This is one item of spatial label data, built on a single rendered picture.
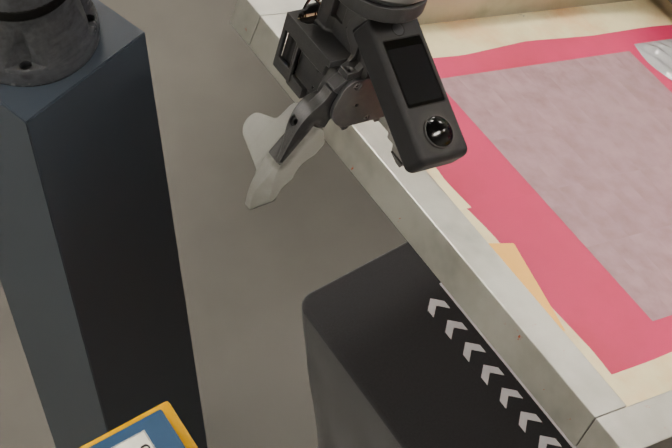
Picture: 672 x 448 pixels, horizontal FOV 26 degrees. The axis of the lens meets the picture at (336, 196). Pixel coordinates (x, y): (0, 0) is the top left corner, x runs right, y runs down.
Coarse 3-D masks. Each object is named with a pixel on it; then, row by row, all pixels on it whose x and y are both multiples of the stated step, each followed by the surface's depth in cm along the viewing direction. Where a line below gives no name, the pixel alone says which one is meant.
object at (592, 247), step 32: (544, 192) 139; (576, 192) 141; (608, 192) 142; (640, 192) 144; (512, 224) 133; (544, 224) 135; (576, 224) 137; (608, 224) 138; (640, 224) 140; (544, 256) 131; (576, 256) 133; (608, 256) 135; (640, 256) 136; (544, 288) 128; (576, 288) 129; (608, 288) 131; (640, 288) 133; (576, 320) 126; (608, 320) 128; (640, 320) 129; (608, 352) 124; (640, 352) 126
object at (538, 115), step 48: (528, 48) 158; (576, 48) 162; (624, 48) 165; (480, 96) 147; (528, 96) 151; (576, 96) 154; (624, 96) 157; (480, 144) 141; (528, 144) 144; (576, 144) 147; (624, 144) 150; (480, 192) 135; (528, 192) 138
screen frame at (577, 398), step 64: (256, 0) 140; (320, 0) 144; (448, 0) 154; (512, 0) 160; (576, 0) 168; (384, 128) 131; (384, 192) 128; (448, 256) 123; (512, 320) 118; (576, 384) 114
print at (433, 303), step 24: (432, 288) 175; (432, 312) 173; (456, 312) 173; (456, 336) 171; (480, 336) 171; (480, 360) 169; (504, 360) 169; (504, 384) 167; (504, 408) 165; (528, 408) 165; (528, 432) 163; (552, 432) 163
